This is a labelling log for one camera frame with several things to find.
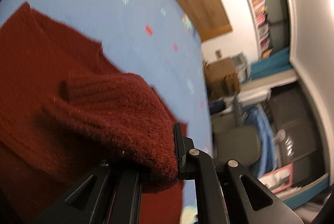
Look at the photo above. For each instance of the grey chair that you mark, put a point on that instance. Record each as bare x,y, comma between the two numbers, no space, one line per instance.
241,144

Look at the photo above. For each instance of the blue dinosaur print bedsheet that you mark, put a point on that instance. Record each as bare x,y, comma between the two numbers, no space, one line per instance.
144,54

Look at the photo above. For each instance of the blue pillow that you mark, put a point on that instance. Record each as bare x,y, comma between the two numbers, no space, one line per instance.
267,161

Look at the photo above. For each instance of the bookshelf with books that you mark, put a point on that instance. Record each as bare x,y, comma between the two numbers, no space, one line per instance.
258,9

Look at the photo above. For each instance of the teal curtain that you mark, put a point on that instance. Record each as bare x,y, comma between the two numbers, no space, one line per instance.
275,64

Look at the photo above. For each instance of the wooden bedside cabinet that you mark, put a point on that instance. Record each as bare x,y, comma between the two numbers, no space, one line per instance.
221,79

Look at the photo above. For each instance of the white storage box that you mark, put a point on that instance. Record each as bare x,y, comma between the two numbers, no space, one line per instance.
242,67

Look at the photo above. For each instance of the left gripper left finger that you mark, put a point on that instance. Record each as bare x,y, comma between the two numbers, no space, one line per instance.
109,193

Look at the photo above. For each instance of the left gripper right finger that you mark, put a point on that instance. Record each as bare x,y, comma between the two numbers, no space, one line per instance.
225,191

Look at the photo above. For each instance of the dark red knit sweater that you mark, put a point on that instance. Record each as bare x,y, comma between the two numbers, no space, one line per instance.
91,122

